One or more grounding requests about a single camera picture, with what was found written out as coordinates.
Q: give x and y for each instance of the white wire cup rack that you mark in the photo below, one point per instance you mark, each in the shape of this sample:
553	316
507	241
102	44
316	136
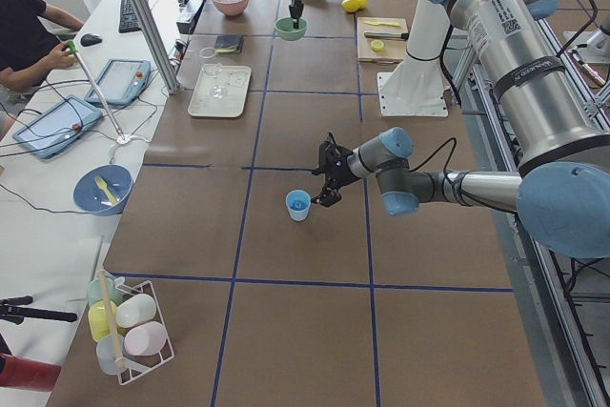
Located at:
114	290

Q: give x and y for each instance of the yellow plastic cup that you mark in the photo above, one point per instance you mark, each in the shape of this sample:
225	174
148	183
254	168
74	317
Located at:
98	322

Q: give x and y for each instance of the green ceramic bowl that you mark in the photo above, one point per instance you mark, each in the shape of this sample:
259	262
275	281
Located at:
285	28

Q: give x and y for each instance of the white plastic cup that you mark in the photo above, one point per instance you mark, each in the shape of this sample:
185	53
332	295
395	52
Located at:
136	310

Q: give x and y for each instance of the person's hand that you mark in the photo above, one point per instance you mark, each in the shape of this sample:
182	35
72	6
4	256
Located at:
60	57

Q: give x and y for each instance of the clear glass on tray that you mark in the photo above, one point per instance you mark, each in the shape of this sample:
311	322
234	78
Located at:
218	92

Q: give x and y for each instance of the blue tablet pendant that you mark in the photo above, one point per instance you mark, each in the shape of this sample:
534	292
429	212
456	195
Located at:
55	129
122	80

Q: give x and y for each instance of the silver rod with green tip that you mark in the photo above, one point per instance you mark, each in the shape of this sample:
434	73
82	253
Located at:
122	138

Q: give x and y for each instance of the aluminium frame post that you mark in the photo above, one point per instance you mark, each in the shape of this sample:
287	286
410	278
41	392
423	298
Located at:
156	45

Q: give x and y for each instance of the cream bear tray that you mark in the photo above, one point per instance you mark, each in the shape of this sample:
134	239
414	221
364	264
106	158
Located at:
235	78

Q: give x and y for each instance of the wooden cutting board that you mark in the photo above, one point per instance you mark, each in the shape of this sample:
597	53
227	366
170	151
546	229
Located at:
394	51

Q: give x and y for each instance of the person in black shirt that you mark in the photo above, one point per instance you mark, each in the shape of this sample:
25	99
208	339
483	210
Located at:
25	41

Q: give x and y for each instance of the pale blue plastic cup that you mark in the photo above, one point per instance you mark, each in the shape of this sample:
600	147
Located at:
106	357

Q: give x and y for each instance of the red object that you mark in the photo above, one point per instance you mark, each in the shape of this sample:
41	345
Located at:
28	374

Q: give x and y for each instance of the black keyboard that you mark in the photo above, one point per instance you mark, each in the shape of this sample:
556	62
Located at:
128	20

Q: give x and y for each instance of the light blue plastic cup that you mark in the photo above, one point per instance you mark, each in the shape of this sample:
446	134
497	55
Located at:
298	204

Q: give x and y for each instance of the grey folded cloth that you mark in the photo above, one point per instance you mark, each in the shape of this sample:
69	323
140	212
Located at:
229	43

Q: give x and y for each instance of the blue bowl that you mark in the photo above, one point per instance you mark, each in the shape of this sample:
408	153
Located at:
90	199

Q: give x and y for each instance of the black computer mouse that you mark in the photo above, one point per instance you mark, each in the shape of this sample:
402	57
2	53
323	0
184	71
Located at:
90	39

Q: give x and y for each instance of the near blue tablet pendant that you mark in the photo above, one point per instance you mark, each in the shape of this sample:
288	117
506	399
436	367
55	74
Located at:
55	129

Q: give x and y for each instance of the steel cylinder tool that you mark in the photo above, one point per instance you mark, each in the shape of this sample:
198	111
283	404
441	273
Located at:
402	36

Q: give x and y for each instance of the far blue tablet pendant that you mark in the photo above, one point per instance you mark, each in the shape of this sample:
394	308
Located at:
122	80

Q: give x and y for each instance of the lemon half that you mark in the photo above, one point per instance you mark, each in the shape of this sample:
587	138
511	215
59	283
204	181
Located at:
377	45

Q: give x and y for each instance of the pink plastic cup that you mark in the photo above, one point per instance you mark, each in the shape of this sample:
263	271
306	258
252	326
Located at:
146	339

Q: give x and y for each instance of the yellow plastic fork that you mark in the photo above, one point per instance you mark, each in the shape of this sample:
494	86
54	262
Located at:
102	185

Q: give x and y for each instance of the yellow plastic knife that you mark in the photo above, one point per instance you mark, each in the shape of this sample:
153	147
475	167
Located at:
382	23

